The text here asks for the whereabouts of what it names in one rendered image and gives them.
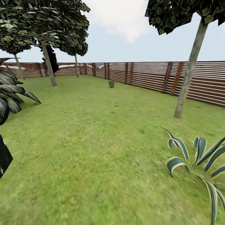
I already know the wicker basket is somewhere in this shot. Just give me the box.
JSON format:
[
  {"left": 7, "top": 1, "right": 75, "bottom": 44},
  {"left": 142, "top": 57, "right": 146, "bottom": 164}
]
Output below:
[{"left": 109, "top": 81, "right": 115, "bottom": 88}]

